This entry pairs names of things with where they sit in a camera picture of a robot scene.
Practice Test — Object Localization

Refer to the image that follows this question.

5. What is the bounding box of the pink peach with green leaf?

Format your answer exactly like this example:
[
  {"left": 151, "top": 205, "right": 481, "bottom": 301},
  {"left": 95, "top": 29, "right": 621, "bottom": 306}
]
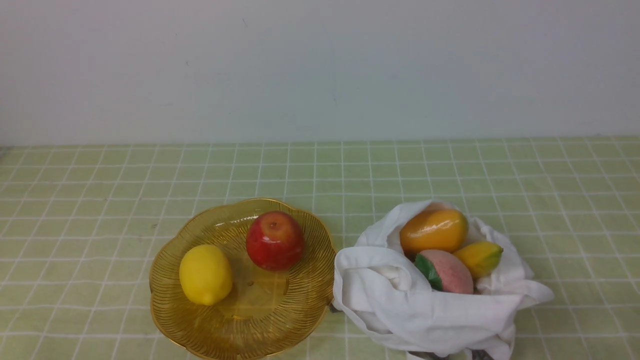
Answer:
[{"left": 414, "top": 249, "right": 474, "bottom": 295}]

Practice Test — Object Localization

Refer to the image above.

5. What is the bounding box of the white cloth bag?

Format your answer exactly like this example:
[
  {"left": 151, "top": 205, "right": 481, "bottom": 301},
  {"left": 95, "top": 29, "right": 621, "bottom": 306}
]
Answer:
[{"left": 333, "top": 200, "right": 554, "bottom": 360}]

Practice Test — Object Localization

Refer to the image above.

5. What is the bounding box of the yellow banana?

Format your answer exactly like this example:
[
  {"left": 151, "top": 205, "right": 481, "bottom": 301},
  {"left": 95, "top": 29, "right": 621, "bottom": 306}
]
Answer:
[{"left": 453, "top": 241, "right": 504, "bottom": 280}]

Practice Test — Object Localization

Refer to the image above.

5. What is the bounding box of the amber ribbed glass fruit bowl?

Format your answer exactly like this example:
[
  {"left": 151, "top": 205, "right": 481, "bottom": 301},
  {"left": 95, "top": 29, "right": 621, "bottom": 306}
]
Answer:
[{"left": 149, "top": 197, "right": 336, "bottom": 360}]

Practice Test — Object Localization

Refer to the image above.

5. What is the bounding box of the green checkered tablecloth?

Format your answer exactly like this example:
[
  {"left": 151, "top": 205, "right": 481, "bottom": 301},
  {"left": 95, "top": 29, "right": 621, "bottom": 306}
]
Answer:
[{"left": 0, "top": 135, "right": 640, "bottom": 360}]

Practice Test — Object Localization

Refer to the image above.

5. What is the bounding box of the red apple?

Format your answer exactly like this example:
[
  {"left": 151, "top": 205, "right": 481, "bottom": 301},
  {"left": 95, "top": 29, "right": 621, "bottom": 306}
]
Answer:
[{"left": 246, "top": 210, "right": 306, "bottom": 272}]

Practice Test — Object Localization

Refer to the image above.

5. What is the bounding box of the orange mango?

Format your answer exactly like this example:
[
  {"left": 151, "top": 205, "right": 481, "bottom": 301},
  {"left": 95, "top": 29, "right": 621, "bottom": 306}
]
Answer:
[{"left": 399, "top": 209, "right": 469, "bottom": 258}]

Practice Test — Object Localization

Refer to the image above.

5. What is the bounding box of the yellow lemon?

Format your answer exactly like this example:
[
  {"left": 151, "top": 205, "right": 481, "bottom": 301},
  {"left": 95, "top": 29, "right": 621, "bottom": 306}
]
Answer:
[{"left": 179, "top": 244, "right": 233, "bottom": 306}]

